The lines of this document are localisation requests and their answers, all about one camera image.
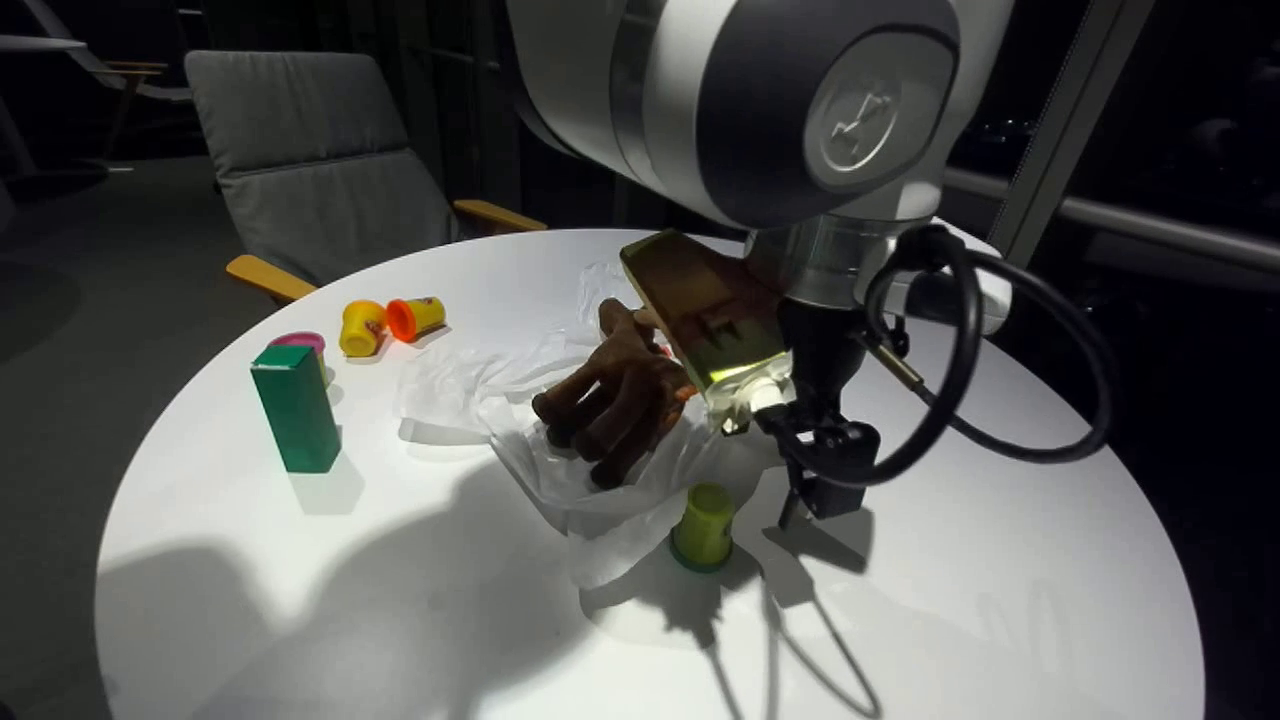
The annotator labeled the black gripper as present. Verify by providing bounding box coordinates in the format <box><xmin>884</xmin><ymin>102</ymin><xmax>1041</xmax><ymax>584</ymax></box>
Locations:
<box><xmin>776</xmin><ymin>298</ymin><xmax>884</xmax><ymax>529</ymax></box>

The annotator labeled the lime green small bottle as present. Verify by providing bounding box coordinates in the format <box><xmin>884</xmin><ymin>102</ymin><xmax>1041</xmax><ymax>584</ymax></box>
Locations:
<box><xmin>666</xmin><ymin>479</ymin><xmax>740</xmax><ymax>574</ymax></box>

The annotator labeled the brown plush moose toy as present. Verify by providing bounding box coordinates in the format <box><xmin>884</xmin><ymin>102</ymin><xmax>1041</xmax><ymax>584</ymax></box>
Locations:
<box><xmin>529</xmin><ymin>295</ymin><xmax>694</xmax><ymax>491</ymax></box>

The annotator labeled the white plastic bag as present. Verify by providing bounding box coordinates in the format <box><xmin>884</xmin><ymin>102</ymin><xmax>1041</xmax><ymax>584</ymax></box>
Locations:
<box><xmin>397</xmin><ymin>335</ymin><xmax>790</xmax><ymax>592</ymax></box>

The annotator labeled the metal window railing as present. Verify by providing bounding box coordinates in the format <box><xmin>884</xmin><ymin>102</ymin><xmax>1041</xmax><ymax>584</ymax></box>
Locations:
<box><xmin>945</xmin><ymin>163</ymin><xmax>1280</xmax><ymax>276</ymax></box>

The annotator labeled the small red toy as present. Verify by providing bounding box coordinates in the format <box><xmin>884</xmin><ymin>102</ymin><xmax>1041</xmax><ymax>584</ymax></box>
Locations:
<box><xmin>378</xmin><ymin>293</ymin><xmax>447</xmax><ymax>344</ymax></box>

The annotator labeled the green cardboard box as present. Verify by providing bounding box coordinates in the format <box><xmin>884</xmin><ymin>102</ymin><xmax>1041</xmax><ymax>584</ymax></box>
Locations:
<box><xmin>249</xmin><ymin>339</ymin><xmax>347</xmax><ymax>477</ymax></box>

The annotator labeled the play dough tub pink lid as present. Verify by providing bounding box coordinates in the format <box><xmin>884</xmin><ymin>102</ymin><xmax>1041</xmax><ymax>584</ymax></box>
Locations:
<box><xmin>273</xmin><ymin>326</ymin><xmax>333</xmax><ymax>361</ymax></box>

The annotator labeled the grey chair with wooden armrests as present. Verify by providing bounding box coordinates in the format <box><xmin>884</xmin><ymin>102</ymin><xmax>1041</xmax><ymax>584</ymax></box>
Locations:
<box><xmin>179</xmin><ymin>44</ymin><xmax>552</xmax><ymax>308</ymax></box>

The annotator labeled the dark background chair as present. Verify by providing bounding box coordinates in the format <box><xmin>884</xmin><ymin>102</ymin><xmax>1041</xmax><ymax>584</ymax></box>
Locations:
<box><xmin>0</xmin><ymin>0</ymin><xmax>197</xmax><ymax>112</ymax></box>

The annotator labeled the yellow-green wrist camera box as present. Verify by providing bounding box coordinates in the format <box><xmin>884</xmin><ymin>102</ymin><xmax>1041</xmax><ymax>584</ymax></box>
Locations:
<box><xmin>616</xmin><ymin>230</ymin><xmax>804</xmax><ymax>436</ymax></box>

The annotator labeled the metal window post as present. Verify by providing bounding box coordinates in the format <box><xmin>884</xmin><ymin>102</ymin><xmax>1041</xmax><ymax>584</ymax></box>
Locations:
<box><xmin>992</xmin><ymin>0</ymin><xmax>1160</xmax><ymax>270</ymax></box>

